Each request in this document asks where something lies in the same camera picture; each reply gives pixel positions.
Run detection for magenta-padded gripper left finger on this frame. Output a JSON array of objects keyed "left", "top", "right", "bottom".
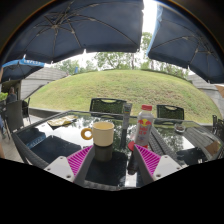
[{"left": 44, "top": 144, "right": 97, "bottom": 187}]

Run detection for dark wicker patio chair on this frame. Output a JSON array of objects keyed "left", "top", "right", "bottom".
[{"left": 0, "top": 99, "right": 26, "bottom": 135}]

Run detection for cream mug with yellow handle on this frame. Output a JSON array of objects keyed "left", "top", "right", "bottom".
[{"left": 80, "top": 120, "right": 116, "bottom": 148}]

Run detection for large navy patio umbrella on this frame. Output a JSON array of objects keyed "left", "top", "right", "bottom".
[{"left": 0, "top": 0, "right": 145, "bottom": 66}]

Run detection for dark green plastic chair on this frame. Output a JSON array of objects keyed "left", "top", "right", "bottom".
[
  {"left": 89, "top": 97, "right": 128, "bottom": 116},
  {"left": 156, "top": 104, "right": 186, "bottom": 121}
]

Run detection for small round ashtray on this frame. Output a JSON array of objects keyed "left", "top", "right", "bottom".
[{"left": 174, "top": 123, "right": 187, "bottom": 134}]

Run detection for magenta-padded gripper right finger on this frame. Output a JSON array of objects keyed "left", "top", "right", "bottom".
[{"left": 132, "top": 143, "right": 184, "bottom": 186}]

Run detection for white standing table card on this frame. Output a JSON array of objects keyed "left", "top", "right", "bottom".
[{"left": 121, "top": 102, "right": 134, "bottom": 131}]

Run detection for blue umbrella with white lettering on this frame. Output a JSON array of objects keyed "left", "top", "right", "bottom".
[{"left": 0, "top": 57, "right": 46, "bottom": 85}]

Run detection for navy umbrella with blue flap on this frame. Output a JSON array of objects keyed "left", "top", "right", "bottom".
[{"left": 146, "top": 2, "right": 224, "bottom": 85}]

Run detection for flat yellow packet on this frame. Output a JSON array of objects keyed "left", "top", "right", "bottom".
[{"left": 46, "top": 114, "right": 79, "bottom": 128}]

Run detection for flat round red coaster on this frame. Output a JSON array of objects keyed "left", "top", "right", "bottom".
[{"left": 127, "top": 139, "right": 150, "bottom": 153}]

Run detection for person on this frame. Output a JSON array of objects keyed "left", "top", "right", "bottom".
[{"left": 5, "top": 86, "right": 18, "bottom": 105}]

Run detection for red-capped clear drink bottle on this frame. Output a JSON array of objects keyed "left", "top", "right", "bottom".
[{"left": 133, "top": 104, "right": 155, "bottom": 150}]

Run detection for black wicker chair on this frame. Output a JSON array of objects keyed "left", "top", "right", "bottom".
[{"left": 211, "top": 114, "right": 224, "bottom": 142}]

